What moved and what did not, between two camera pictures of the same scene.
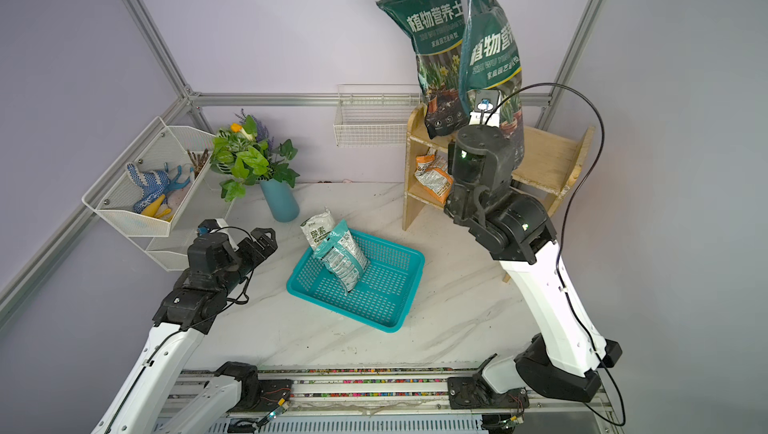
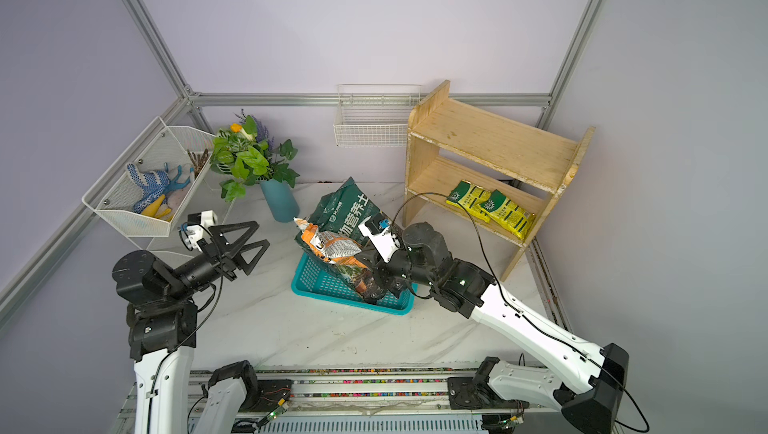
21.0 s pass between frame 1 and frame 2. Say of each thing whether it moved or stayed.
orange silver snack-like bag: moved
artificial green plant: stayed
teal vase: stayed
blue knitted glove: stayed
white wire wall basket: stayed
